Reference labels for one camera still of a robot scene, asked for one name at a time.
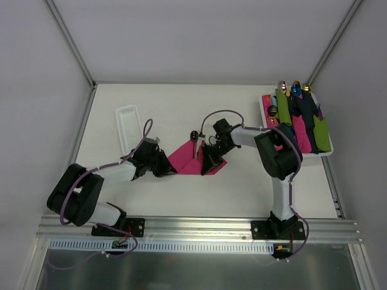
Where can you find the black mount plate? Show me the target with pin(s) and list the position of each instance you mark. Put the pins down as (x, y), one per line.
(260, 229)
(134, 226)

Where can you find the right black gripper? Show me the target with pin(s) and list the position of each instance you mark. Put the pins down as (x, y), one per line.
(211, 154)

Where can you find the magenta napkin roll middle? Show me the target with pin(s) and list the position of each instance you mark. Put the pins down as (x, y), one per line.
(301, 134)

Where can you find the black spoon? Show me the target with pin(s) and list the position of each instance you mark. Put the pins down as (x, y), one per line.
(194, 136)
(272, 111)

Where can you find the black napkin roll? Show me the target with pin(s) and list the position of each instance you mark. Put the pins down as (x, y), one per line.
(306, 105)

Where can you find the left black mount plate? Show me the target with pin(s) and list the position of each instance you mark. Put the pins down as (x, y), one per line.
(134, 226)

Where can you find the blue napkin roll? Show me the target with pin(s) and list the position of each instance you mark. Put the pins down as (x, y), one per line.
(291, 131)

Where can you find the magenta paper napkin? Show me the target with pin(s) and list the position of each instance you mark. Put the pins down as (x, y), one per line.
(183, 161)

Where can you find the silver spoon in roll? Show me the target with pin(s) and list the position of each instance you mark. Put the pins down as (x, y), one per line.
(281, 86)

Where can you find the green napkin roll right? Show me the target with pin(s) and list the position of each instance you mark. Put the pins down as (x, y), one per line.
(321, 134)

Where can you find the gold spoon in roll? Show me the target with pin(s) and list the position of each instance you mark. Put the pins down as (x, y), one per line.
(306, 87)

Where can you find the black spoon in roll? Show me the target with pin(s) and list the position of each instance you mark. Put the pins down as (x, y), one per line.
(272, 111)

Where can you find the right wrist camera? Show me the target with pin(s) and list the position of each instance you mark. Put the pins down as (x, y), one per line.
(201, 137)

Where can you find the white perforated cutlery basket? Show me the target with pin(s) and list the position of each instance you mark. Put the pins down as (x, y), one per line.
(129, 127)

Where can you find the white slotted cable duct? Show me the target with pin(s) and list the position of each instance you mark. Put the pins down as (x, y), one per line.
(162, 246)

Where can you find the blue spoon in roll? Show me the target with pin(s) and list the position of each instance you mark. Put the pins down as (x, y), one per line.
(296, 88)

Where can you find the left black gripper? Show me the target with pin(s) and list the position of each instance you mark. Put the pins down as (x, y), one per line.
(159, 163)

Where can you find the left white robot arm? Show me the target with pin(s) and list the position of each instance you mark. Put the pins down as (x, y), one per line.
(75, 198)

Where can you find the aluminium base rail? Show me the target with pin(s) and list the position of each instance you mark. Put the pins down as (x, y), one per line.
(210, 229)

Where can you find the magenta napkin roll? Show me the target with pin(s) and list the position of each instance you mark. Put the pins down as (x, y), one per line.
(301, 134)
(266, 101)

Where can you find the magenta napkin roll left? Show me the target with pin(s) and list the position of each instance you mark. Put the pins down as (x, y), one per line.
(266, 101)

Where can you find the white tray of rolls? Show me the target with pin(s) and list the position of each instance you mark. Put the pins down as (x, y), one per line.
(293, 110)

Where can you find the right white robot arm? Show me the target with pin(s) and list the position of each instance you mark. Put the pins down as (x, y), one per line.
(280, 157)

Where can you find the right black mount plate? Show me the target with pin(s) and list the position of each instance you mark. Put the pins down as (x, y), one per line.
(260, 229)

